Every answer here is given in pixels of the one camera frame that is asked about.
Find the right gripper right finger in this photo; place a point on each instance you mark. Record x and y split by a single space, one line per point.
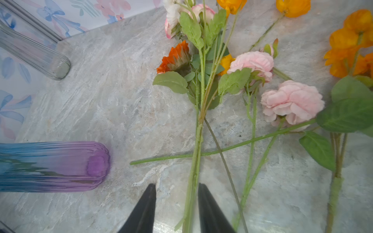
212 219

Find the pink rose stem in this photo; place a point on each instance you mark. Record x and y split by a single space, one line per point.
293 107

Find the orange gerbera stem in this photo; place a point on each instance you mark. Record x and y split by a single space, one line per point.
177 73

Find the blue purple glass vase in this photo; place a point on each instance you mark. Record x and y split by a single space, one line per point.
51 167

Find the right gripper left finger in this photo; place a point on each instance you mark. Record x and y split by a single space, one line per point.
141 219

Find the pink carnation stem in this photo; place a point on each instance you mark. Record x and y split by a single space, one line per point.
245 74

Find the pink ranunculus spray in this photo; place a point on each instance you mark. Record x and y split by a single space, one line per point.
201 27

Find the clear glass vase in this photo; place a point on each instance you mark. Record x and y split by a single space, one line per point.
46 60

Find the orange poppy green leaves stem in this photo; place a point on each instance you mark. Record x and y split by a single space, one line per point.
350 111

